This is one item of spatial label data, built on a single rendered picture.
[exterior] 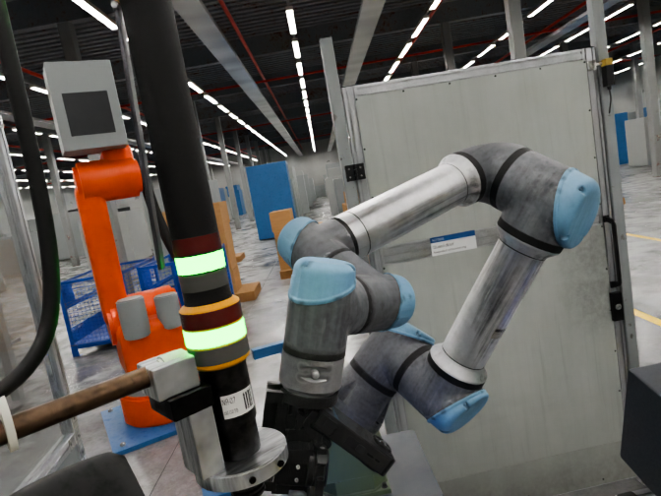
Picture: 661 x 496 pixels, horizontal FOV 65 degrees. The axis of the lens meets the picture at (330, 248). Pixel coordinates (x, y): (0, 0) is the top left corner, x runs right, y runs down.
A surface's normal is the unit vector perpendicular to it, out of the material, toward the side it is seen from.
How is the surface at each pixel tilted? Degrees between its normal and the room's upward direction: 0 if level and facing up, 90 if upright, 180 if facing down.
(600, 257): 90
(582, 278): 90
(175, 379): 90
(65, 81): 90
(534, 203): 79
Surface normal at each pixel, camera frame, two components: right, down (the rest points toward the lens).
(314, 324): -0.13, 0.08
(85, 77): 0.48, 0.04
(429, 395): -0.70, 0.01
